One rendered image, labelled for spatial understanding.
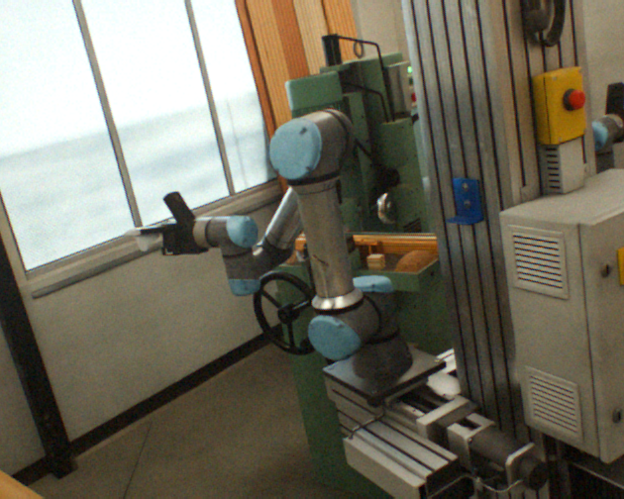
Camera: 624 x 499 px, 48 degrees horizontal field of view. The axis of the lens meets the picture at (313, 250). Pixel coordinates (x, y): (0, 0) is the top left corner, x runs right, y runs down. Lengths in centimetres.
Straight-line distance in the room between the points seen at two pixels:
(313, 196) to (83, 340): 213
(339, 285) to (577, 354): 50
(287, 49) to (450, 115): 263
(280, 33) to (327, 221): 264
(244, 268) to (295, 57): 253
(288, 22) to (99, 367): 210
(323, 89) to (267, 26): 170
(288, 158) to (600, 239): 61
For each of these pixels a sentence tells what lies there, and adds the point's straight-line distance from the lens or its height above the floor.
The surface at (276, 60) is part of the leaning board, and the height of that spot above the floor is 155.
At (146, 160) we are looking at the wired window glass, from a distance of 362.
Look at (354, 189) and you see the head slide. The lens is 246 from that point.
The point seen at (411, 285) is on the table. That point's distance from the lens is 214.
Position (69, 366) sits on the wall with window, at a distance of 342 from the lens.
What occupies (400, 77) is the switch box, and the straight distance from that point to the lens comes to 248.
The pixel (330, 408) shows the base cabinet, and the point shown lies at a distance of 259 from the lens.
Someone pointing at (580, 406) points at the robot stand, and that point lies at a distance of 144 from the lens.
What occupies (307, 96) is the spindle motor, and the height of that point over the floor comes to 145.
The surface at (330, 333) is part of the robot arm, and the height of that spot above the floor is 100.
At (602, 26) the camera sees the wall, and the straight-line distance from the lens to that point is 431.
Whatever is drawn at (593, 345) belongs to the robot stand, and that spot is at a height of 100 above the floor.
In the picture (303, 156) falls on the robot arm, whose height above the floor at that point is 139.
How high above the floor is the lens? 160
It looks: 16 degrees down
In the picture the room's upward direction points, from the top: 12 degrees counter-clockwise
